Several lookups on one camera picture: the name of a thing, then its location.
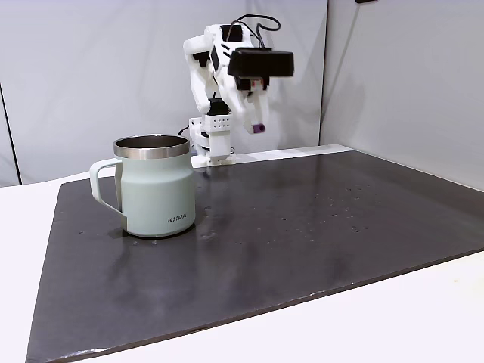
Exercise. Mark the black thin wall strip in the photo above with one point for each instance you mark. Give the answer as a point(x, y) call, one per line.
point(8, 130)

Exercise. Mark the dark grey table mat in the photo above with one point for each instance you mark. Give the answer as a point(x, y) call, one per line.
point(246, 264)

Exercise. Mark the black camera box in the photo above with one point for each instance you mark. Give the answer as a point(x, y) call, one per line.
point(262, 62)

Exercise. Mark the purple pen grip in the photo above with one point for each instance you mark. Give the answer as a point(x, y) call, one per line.
point(259, 129)

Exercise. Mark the pale green steel-rimmed mug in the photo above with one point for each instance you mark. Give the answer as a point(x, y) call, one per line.
point(157, 189)

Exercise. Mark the black object at ceiling edge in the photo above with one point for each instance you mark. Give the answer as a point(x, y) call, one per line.
point(366, 1)

